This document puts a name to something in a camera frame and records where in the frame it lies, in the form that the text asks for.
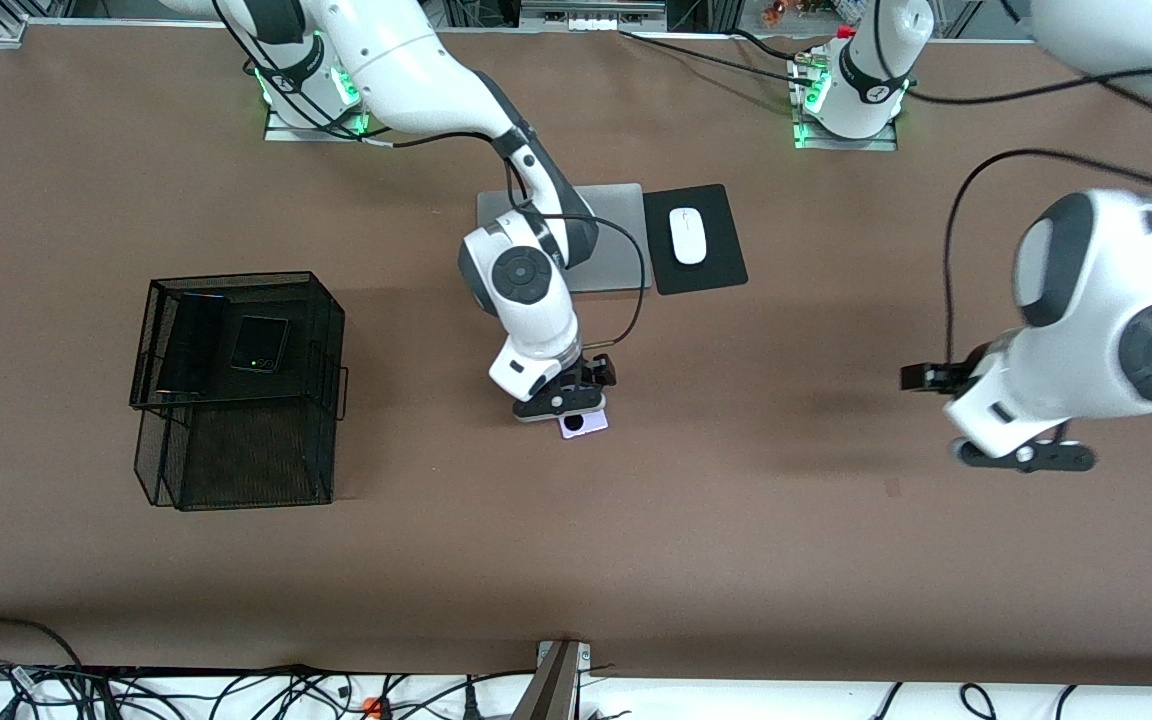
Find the long black table cable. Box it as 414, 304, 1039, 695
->
619, 28, 819, 89

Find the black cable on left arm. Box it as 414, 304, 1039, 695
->
901, 60, 1152, 366

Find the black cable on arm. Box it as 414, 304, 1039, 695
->
901, 60, 1152, 366
216, 0, 649, 351

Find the white computer mouse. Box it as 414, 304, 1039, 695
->
669, 207, 708, 266

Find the white lavender flip phone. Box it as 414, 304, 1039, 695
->
558, 408, 610, 441

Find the black wire mesh tray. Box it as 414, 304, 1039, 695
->
129, 270, 349, 512

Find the black flip phone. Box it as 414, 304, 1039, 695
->
229, 314, 291, 375

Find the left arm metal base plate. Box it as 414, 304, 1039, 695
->
794, 110, 899, 153

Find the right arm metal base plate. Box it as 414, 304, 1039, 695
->
264, 105, 369, 143

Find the grey closed laptop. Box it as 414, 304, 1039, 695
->
476, 182, 655, 294

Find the silver power strip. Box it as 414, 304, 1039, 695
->
521, 0, 667, 31

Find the aluminium profile post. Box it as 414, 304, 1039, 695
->
511, 640, 592, 720

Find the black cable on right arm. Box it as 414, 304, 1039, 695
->
216, 0, 649, 351

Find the black mouse pad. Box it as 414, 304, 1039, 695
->
642, 183, 749, 297

